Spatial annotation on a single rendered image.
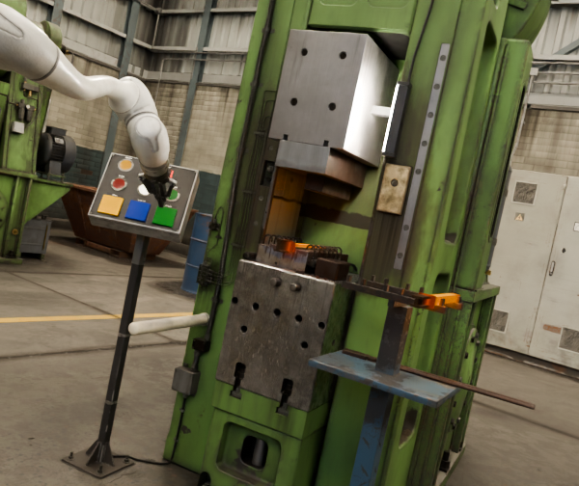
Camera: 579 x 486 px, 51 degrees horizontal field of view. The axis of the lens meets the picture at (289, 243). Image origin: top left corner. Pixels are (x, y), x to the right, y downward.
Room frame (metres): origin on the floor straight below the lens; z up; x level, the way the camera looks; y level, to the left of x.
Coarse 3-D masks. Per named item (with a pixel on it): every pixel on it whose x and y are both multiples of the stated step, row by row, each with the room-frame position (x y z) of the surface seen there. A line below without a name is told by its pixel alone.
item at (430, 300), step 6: (414, 294) 1.58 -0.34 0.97; (420, 294) 1.61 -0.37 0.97; (426, 294) 1.64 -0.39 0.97; (432, 294) 1.73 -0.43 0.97; (438, 294) 1.77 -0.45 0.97; (444, 294) 1.81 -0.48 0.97; (450, 294) 1.85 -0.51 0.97; (456, 294) 1.91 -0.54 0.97; (420, 300) 1.57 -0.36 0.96; (426, 300) 1.61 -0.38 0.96; (432, 300) 1.63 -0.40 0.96; (438, 300) 1.70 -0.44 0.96; (450, 300) 1.82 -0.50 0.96; (414, 306) 1.56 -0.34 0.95; (420, 306) 1.55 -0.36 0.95; (426, 306) 1.59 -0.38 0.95; (432, 306) 1.62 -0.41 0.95
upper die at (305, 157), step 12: (288, 144) 2.21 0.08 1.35; (300, 144) 2.19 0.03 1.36; (288, 156) 2.21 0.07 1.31; (300, 156) 2.19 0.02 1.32; (312, 156) 2.17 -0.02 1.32; (324, 156) 2.15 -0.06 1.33; (336, 156) 2.21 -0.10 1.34; (348, 156) 2.32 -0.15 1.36; (288, 168) 2.23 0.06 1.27; (300, 168) 2.19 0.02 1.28; (312, 168) 2.17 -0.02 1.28; (324, 168) 2.15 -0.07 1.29; (336, 168) 2.23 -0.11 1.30; (348, 168) 2.34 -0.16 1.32; (360, 168) 2.46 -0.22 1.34; (348, 180) 2.37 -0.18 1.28; (360, 180) 2.49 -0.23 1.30
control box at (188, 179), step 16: (112, 160) 2.31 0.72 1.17; (112, 176) 2.28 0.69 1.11; (128, 176) 2.29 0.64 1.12; (176, 176) 2.31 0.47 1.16; (192, 176) 2.32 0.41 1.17; (96, 192) 2.24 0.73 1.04; (112, 192) 2.25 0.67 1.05; (128, 192) 2.25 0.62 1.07; (192, 192) 2.29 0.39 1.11; (96, 208) 2.21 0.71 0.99; (176, 208) 2.24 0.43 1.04; (96, 224) 2.25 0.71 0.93; (112, 224) 2.22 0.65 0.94; (128, 224) 2.20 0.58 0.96; (144, 224) 2.20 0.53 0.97; (176, 224) 2.21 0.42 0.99; (176, 240) 2.25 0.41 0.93
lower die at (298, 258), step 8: (264, 248) 2.22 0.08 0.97; (272, 248) 2.21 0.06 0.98; (296, 248) 2.17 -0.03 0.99; (304, 248) 2.23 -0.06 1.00; (256, 256) 2.23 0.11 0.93; (264, 256) 2.21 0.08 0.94; (272, 256) 2.20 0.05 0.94; (280, 256) 2.19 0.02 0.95; (288, 256) 2.18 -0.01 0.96; (296, 256) 2.16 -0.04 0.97; (304, 256) 2.15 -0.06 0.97; (312, 256) 2.18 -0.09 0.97; (320, 256) 2.26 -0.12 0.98; (328, 256) 2.33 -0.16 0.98; (344, 256) 2.48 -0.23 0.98; (272, 264) 2.20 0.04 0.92; (280, 264) 2.19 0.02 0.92; (288, 264) 2.17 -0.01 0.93; (296, 264) 2.16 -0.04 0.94; (304, 264) 2.15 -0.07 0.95; (312, 272) 2.21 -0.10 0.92
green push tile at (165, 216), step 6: (156, 210) 2.22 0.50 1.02; (162, 210) 2.22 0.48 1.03; (168, 210) 2.23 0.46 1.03; (174, 210) 2.23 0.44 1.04; (156, 216) 2.21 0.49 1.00; (162, 216) 2.21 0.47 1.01; (168, 216) 2.21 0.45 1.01; (174, 216) 2.22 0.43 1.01; (156, 222) 2.20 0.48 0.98; (162, 222) 2.20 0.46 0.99; (168, 222) 2.20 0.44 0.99
